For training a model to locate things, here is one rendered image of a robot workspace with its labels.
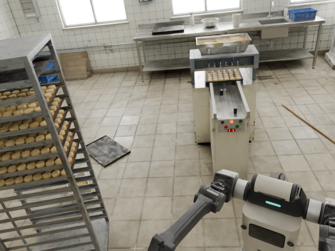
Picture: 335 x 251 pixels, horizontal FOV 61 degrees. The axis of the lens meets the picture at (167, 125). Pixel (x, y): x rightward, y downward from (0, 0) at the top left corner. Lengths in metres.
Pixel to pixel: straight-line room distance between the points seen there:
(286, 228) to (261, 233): 0.11
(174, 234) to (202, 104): 2.46
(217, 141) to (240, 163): 0.36
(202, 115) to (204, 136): 0.31
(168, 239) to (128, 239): 1.82
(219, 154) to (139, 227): 1.03
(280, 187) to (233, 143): 1.66
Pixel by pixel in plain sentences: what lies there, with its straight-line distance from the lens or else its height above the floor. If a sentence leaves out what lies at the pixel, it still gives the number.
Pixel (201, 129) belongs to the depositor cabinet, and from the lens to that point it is 3.47.
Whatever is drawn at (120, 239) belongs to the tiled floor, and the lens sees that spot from 2.78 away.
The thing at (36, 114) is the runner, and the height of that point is 1.50.
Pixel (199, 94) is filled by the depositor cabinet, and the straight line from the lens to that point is 3.24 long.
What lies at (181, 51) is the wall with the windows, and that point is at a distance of 6.28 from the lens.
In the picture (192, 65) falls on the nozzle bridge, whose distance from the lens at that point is 3.11.
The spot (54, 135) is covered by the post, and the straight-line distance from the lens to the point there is 1.66.
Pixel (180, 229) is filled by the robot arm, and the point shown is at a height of 1.36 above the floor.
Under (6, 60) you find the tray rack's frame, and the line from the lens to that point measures 1.54.
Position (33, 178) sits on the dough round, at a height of 1.06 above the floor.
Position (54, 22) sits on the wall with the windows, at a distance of 6.72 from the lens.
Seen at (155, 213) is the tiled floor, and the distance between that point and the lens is 2.90.
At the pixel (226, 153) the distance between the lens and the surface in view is 2.83.
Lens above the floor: 2.15
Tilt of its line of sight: 31 degrees down
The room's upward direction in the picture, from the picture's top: 7 degrees counter-clockwise
